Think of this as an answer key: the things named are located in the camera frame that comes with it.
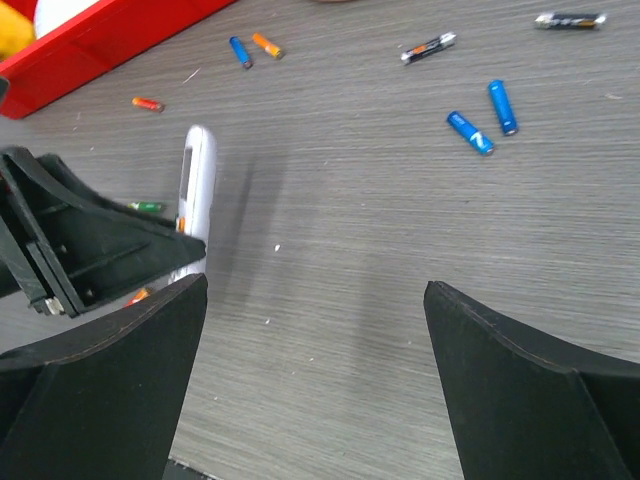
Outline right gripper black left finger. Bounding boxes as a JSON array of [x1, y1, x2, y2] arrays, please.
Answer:
[[1, 274, 208, 479]]

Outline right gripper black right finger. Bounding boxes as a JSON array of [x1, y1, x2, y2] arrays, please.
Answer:
[[424, 281, 639, 479]]

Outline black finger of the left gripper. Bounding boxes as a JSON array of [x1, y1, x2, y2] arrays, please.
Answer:
[[1, 146, 205, 317]]

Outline black battery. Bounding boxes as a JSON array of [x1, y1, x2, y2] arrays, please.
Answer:
[[534, 12, 607, 30], [401, 32, 457, 65]]

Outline green battery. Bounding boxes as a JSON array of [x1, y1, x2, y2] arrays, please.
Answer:
[[128, 201, 165, 213]]

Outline orange red battery low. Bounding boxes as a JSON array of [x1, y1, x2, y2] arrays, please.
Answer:
[[126, 287, 153, 307]]

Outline red orange battery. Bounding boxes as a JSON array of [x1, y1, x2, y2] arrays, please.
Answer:
[[131, 97, 165, 113]]

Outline red plastic bin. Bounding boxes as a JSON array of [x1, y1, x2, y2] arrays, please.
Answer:
[[1, 0, 233, 119]]

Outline blue battery lower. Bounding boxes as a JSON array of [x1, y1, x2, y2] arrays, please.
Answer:
[[447, 111, 495, 155]]

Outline blue battery upper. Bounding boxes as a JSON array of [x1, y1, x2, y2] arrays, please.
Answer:
[[488, 79, 519, 136]]

